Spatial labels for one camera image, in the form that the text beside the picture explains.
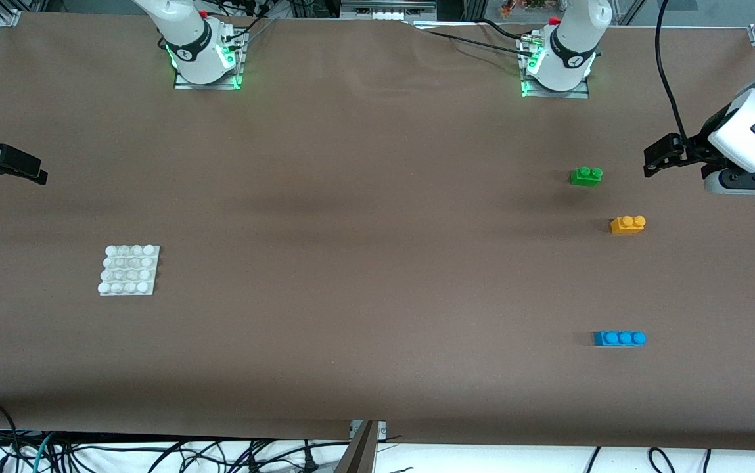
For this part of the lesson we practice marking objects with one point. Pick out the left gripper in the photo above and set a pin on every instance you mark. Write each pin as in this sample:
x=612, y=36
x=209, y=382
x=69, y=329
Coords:
x=703, y=145

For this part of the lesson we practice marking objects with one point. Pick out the yellow two-stud toy block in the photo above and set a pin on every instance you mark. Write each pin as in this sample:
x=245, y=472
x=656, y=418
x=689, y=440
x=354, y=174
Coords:
x=627, y=226

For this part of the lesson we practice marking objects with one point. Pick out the white studded base plate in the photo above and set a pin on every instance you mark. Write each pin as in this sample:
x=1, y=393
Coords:
x=129, y=270

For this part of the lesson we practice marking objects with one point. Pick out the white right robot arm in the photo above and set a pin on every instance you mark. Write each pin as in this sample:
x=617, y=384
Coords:
x=186, y=39

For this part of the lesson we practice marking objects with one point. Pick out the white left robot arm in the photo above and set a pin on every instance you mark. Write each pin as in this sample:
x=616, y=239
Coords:
x=571, y=46

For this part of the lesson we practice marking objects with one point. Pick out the green two-stud toy block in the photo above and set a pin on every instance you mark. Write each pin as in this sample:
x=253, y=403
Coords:
x=584, y=177

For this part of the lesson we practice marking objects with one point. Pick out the blue three-stud toy block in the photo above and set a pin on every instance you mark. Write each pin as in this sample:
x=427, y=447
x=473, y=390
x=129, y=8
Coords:
x=620, y=339

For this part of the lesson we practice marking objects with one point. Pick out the brown table cover sheet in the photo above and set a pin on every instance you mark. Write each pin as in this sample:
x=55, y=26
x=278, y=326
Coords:
x=351, y=197

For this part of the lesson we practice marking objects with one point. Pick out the silver post bracket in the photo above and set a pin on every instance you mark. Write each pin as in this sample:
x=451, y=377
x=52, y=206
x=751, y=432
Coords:
x=382, y=430

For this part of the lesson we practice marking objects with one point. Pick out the aluminium frame post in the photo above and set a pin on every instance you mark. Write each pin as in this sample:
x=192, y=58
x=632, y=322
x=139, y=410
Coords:
x=359, y=456

